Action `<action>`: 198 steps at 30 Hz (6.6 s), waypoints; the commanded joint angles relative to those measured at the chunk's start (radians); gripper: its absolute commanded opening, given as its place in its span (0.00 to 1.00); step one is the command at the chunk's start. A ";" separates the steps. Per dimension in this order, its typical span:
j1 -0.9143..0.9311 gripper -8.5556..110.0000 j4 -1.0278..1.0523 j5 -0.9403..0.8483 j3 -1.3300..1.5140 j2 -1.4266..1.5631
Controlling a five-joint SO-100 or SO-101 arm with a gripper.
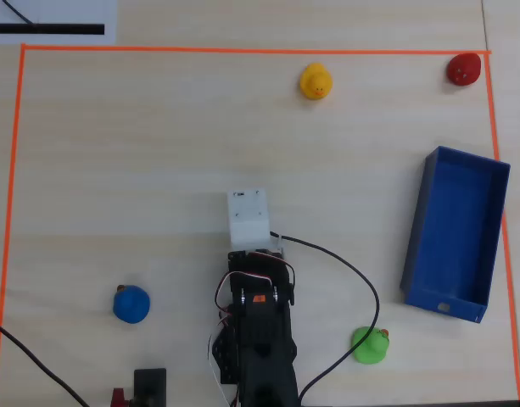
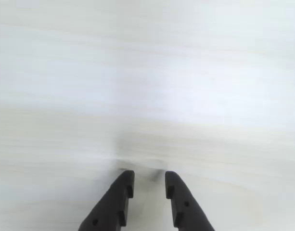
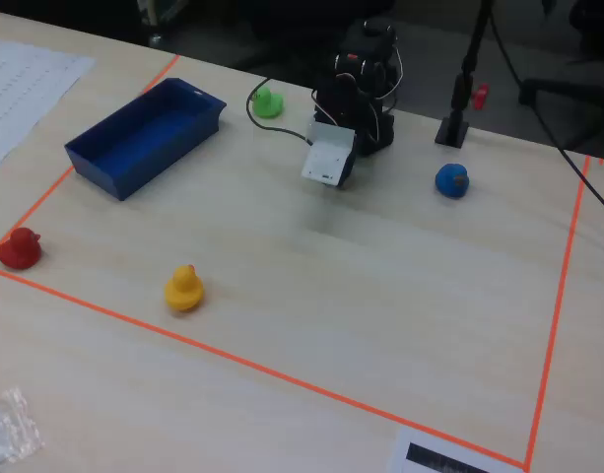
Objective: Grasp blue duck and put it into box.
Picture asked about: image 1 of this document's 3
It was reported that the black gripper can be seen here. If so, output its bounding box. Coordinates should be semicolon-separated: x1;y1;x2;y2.
226;248;297;307

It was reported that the blue rubber duck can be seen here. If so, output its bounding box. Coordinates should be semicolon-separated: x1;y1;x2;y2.
112;284;151;325

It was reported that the green rubber duck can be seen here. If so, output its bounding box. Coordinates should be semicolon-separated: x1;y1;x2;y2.
351;326;391;365

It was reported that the small black box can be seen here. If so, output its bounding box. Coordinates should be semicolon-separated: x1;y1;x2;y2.
132;367;168;407

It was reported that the blue rectangular plastic box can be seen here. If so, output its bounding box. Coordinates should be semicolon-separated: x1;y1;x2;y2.
399;145;512;325

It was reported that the yellow rubber duck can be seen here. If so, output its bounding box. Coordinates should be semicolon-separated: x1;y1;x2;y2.
299;62;333;101

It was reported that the red rubber duck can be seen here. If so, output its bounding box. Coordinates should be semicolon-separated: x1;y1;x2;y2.
445;52;483;87

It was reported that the orange tape strip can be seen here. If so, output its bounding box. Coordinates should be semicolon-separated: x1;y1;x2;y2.
483;52;520;402
0;43;27;407
20;43;493;56

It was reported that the white paper with black bar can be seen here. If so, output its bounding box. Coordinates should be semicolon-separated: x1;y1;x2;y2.
0;0;118;45

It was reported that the red white servo wire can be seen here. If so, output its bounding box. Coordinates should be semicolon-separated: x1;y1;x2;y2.
214;251;298;328

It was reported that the white camera housing box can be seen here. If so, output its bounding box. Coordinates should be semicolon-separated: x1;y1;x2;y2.
226;187;272;250

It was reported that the black camera cable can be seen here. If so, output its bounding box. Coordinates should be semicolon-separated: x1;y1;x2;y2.
269;231;381;404

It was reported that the thick black cable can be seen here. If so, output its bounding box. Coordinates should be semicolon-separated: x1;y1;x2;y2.
0;315;91;407

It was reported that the thin black cable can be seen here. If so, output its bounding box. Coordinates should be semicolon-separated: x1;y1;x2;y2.
2;0;34;25

